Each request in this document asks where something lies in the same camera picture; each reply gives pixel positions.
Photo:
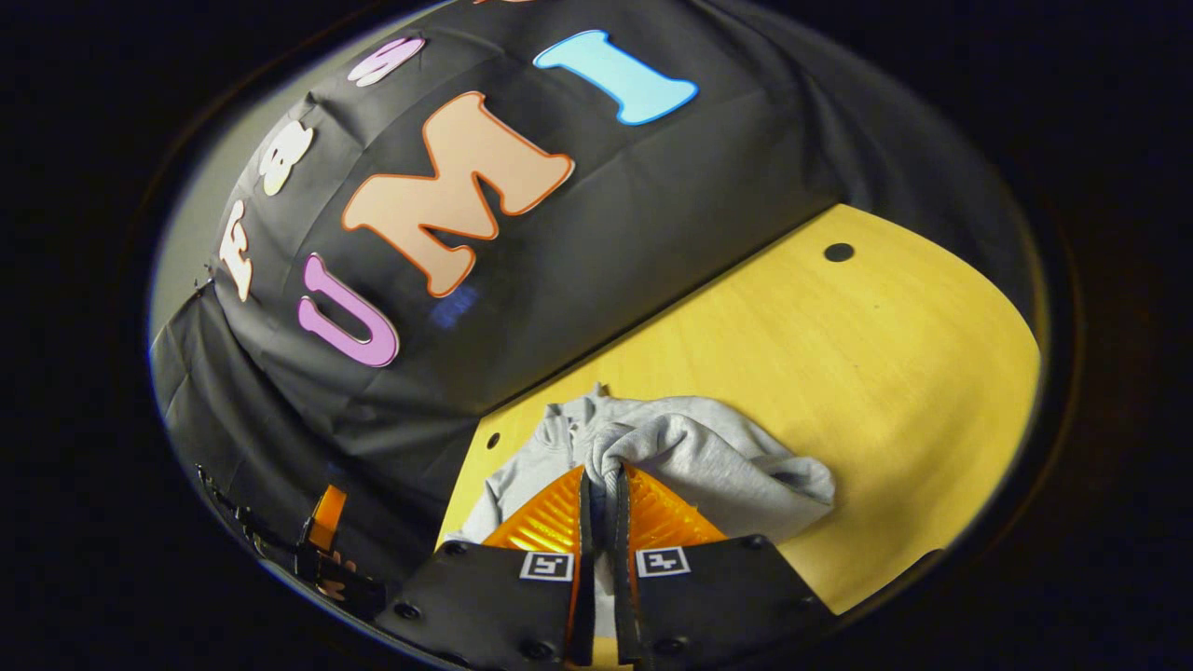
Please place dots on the grey sweatshirt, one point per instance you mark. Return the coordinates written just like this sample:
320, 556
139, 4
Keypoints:
708, 457

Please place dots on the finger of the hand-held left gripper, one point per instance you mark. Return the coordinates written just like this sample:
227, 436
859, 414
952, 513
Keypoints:
326, 517

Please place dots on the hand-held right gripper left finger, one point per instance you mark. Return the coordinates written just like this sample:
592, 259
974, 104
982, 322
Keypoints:
485, 596

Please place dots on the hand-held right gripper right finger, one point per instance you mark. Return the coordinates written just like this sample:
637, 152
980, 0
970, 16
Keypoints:
727, 596

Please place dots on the black backdrop cloth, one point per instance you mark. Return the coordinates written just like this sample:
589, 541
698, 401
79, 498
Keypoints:
652, 186

